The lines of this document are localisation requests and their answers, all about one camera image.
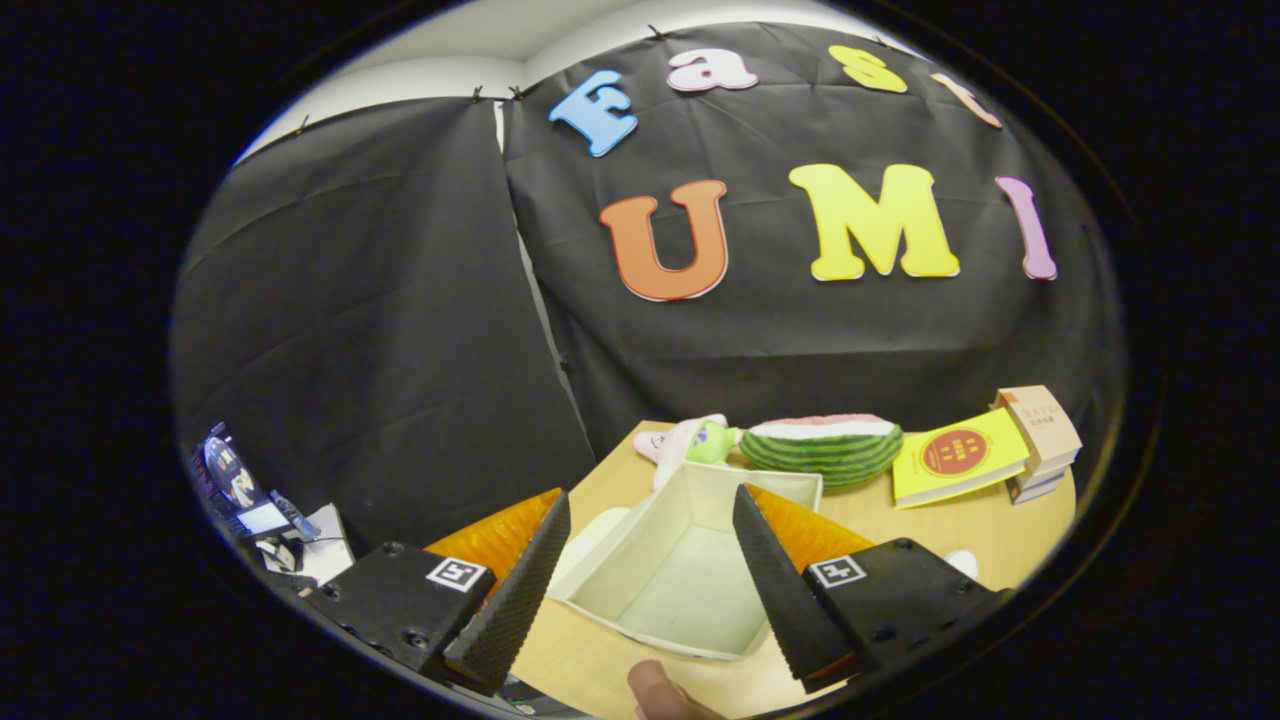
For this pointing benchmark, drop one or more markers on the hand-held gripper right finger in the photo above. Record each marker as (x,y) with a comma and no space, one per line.
(780,590)

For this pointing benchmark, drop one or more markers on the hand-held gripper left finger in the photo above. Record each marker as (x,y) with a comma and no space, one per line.
(520,590)

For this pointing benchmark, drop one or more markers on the pale green fabric storage box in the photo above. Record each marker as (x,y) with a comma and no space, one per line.
(690,590)

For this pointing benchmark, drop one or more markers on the white shoe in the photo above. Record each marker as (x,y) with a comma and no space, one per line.
(961,563)

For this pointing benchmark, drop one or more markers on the white box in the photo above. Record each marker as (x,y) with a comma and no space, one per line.
(326,540)

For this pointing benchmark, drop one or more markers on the watermelon slice plush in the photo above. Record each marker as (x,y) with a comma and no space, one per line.
(822,450)

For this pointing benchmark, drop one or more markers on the pink and green plush toy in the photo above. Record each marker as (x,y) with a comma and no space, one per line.
(690,440)

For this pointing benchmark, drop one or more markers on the yellow book with red circle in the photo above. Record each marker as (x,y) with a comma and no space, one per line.
(958,457)

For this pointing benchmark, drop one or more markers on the small glowing screen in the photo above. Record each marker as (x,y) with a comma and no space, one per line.
(262,518)

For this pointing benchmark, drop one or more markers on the black backdrop cloth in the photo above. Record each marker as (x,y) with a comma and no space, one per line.
(400,350)

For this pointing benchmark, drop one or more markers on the dark blue cover book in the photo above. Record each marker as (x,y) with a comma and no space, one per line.
(1032,492)

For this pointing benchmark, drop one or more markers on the white cover book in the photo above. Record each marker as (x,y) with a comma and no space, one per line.
(1050,477)

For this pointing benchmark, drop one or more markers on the beige cover book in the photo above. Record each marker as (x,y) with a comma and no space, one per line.
(1040,420)

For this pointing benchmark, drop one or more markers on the dark device with round disc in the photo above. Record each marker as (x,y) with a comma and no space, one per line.
(226,470)

